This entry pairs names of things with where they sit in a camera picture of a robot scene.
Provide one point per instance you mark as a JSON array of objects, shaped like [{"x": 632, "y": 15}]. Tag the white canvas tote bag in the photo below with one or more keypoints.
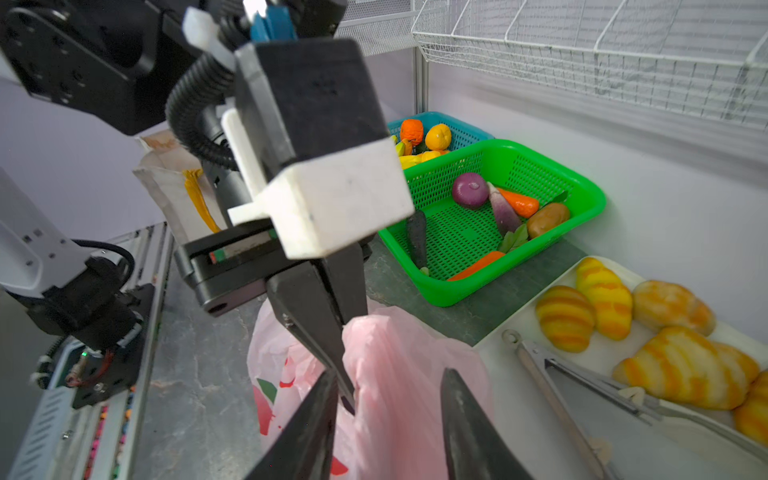
[{"x": 175, "y": 181}]

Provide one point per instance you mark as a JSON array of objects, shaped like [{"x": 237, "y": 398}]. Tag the toy croissant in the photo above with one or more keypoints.
[{"x": 682, "y": 366}]

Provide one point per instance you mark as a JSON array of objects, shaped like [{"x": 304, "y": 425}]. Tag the teal plastic basket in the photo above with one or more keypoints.
[{"x": 463, "y": 134}]

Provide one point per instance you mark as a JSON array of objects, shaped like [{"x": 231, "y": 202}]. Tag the brown toy potato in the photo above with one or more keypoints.
[{"x": 547, "y": 218}]

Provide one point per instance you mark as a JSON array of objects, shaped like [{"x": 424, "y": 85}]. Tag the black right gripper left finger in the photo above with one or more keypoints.
[{"x": 304, "y": 450}]

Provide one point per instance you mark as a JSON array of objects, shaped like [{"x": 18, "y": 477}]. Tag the purple toy sweet potato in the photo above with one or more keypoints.
[{"x": 505, "y": 216}]

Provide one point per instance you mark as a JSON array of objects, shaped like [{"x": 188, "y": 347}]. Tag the striped toy bread roll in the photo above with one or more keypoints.
[{"x": 566, "y": 318}]

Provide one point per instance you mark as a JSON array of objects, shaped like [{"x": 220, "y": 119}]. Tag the orange toy carrot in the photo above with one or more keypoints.
[
  {"x": 479, "y": 265},
  {"x": 524, "y": 206}
]

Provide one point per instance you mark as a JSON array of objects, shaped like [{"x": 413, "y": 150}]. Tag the pink plastic grocery bag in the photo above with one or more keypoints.
[{"x": 396, "y": 364}]

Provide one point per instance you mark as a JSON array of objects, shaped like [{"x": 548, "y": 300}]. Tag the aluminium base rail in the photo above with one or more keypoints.
[{"x": 87, "y": 423}]

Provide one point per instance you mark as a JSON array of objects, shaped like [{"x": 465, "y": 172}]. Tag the yellow toy banana bunch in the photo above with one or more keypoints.
[{"x": 409, "y": 156}]

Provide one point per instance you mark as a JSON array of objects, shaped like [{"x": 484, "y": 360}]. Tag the white bread tray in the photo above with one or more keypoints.
[{"x": 600, "y": 390}]

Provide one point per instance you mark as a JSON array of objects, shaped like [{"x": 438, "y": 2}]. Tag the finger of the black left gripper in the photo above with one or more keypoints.
[
  {"x": 344, "y": 272},
  {"x": 304, "y": 308}
]

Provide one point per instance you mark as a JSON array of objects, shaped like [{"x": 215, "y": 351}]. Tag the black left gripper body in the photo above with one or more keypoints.
[{"x": 232, "y": 267}]

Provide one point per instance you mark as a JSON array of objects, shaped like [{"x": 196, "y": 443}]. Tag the green plastic basket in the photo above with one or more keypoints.
[{"x": 458, "y": 237}]

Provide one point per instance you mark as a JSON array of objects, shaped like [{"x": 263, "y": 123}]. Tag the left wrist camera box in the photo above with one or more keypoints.
[{"x": 312, "y": 145}]

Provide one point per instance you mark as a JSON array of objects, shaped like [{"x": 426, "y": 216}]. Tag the dark green toy cucumber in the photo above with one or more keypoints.
[{"x": 416, "y": 229}]

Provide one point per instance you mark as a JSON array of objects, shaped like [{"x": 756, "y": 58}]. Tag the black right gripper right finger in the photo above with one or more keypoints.
[{"x": 473, "y": 447}]

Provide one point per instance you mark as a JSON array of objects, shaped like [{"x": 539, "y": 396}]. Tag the toy bread bun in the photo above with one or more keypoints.
[{"x": 658, "y": 305}]

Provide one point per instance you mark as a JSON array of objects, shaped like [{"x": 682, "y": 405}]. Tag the orange toy tangerine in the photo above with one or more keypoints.
[{"x": 412, "y": 131}]

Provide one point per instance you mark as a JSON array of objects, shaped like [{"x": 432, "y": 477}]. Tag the striped toy bread loaf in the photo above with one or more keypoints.
[{"x": 610, "y": 298}]

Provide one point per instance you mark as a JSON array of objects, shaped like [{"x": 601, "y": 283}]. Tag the yellow-orange toy citrus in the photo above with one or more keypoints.
[{"x": 438, "y": 138}]

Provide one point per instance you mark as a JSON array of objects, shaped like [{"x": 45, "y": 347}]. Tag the white wire wall shelf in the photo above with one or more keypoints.
[{"x": 706, "y": 59}]

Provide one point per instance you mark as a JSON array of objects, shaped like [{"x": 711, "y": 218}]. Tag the metal bread tongs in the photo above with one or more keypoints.
[{"x": 600, "y": 396}]

